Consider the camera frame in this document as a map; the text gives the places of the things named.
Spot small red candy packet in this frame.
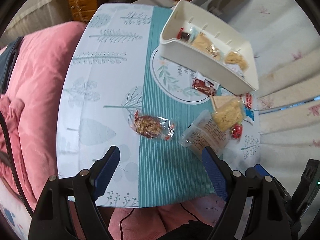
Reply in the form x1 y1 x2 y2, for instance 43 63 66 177
230 124 243 140

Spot red white cookie packet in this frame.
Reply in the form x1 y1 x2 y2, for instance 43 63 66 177
238 93 254 125

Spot clear printed pastry packet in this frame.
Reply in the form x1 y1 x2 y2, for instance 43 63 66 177
179 110 229 160

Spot yellow rice crispy packet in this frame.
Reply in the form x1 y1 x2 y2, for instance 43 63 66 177
212 98 246 132

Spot red nut snack packet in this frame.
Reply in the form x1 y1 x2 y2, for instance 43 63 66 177
131 111 176 141

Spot dark red coffee sachet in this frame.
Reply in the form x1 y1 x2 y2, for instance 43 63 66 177
191 72 220 96

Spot round rice cake packet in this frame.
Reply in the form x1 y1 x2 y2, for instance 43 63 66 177
224 50 248 72

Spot large beige cracker packet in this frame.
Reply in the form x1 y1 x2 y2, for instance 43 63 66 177
191 32 221 61

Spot white plastic storage bin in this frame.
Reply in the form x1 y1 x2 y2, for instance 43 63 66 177
158 0 259 95

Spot small red candy stick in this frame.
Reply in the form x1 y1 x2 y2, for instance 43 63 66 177
177 28 191 42

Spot pink blanket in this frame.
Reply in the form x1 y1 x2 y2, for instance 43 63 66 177
1 21 86 209

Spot patterned white teal tablecloth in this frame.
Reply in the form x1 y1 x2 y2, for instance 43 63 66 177
56 4 214 208

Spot dark blue jeans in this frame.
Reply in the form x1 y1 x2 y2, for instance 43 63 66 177
0 36 23 94

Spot floral white curtain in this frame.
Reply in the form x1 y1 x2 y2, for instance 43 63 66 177
229 0 319 193

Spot lace covered piano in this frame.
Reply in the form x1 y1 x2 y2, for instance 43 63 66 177
1 0 72 48

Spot black cable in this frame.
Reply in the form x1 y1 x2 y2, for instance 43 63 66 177
0 109 34 218

